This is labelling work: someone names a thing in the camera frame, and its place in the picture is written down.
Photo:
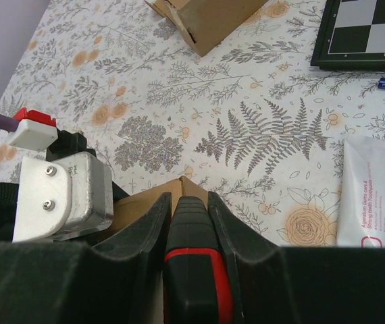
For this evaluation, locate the floral table mat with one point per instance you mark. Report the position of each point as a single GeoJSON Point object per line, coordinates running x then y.
{"type": "Point", "coordinates": [251, 120]}

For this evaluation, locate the open brown cardboard box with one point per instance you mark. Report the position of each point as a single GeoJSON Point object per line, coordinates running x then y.
{"type": "Point", "coordinates": [203, 24]}

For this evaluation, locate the red black utility knife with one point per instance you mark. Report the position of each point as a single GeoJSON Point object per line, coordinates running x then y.
{"type": "Point", "coordinates": [196, 288]}

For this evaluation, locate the black white chessboard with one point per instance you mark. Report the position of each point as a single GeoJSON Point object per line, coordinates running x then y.
{"type": "Point", "coordinates": [351, 36]}

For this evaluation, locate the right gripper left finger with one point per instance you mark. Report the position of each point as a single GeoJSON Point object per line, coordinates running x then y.
{"type": "Point", "coordinates": [73, 282]}

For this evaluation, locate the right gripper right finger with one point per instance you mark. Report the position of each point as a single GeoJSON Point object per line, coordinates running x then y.
{"type": "Point", "coordinates": [281, 284]}

